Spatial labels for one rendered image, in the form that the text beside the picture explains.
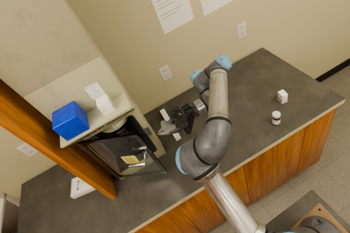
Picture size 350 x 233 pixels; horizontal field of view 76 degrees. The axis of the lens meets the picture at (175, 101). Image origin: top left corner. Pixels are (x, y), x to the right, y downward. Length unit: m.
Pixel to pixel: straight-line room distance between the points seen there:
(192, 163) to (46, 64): 0.62
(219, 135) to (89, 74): 0.54
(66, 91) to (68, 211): 0.86
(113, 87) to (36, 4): 0.39
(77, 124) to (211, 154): 0.52
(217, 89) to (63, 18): 0.59
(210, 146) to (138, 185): 0.74
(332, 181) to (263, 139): 1.09
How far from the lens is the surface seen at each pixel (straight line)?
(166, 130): 1.06
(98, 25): 1.33
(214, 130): 0.77
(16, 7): 0.85
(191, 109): 1.04
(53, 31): 0.87
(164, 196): 1.32
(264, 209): 2.20
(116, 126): 1.16
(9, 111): 0.99
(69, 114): 0.95
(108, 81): 0.97
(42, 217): 1.73
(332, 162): 2.43
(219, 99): 0.86
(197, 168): 0.84
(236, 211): 0.91
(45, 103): 1.01
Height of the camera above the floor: 2.11
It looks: 45 degrees down
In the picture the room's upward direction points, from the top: 25 degrees counter-clockwise
